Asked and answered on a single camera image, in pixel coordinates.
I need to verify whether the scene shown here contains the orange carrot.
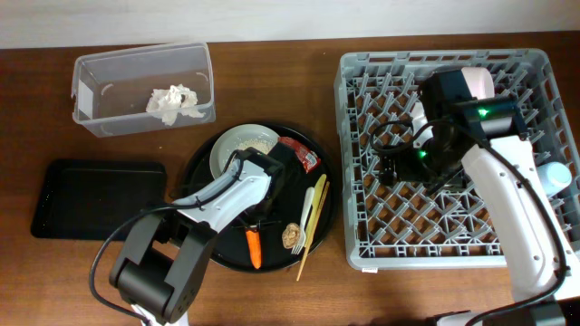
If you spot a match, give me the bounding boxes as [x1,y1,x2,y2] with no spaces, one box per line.
[246,229,262,270]

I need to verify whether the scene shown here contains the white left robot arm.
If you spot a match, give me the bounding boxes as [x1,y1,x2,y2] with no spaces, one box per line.
[88,141,314,325]

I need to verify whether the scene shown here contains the white plastic fork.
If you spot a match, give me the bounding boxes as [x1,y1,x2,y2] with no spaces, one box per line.
[291,187,314,254]

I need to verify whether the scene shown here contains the clear plastic bin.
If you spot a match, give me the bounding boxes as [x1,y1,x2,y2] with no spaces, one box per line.
[72,43,216,138]

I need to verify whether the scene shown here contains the grey dishwasher rack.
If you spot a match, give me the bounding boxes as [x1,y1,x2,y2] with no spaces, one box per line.
[334,49,579,270]

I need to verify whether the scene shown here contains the round black tray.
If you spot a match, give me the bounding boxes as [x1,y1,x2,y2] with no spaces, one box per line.
[171,121,340,273]

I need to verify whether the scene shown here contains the rectangular black tray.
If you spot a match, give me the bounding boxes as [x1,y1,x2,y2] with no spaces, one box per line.
[31,159,167,240]

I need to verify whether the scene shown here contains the brown food lump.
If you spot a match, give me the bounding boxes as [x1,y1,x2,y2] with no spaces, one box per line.
[282,223,301,249]

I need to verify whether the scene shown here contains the wooden chopstick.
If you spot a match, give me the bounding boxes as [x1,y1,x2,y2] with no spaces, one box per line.
[295,181,330,282]

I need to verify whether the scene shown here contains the grey plate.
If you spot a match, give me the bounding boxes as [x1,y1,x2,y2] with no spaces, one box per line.
[209,124,284,179]

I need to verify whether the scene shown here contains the red snack wrapper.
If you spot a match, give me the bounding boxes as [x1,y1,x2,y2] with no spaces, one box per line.
[278,137,321,174]

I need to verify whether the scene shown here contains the light blue cup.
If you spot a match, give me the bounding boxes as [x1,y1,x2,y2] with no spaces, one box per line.
[537,162,572,197]

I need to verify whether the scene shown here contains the yellow plastic knife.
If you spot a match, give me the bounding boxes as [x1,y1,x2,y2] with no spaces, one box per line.
[304,174,327,247]

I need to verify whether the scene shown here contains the white napkin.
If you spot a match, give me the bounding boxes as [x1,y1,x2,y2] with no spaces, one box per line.
[146,84,205,127]

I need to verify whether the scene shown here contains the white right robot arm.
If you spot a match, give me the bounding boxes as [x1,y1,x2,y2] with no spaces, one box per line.
[369,67,579,325]

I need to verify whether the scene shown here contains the rice and food scraps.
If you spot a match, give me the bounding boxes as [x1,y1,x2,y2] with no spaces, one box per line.
[237,139,275,154]

